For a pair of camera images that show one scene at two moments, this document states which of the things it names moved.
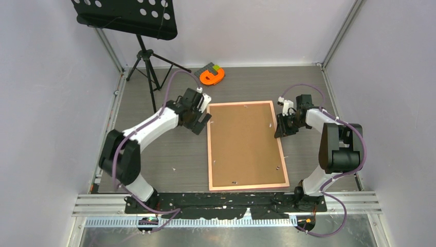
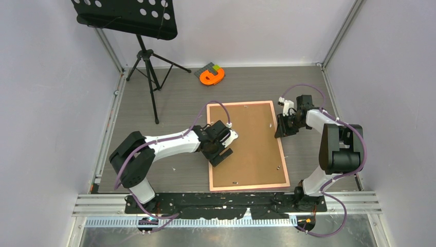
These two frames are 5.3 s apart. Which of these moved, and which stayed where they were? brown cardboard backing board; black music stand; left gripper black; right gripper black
Moved: left gripper black
Stayed: black music stand; right gripper black; brown cardboard backing board
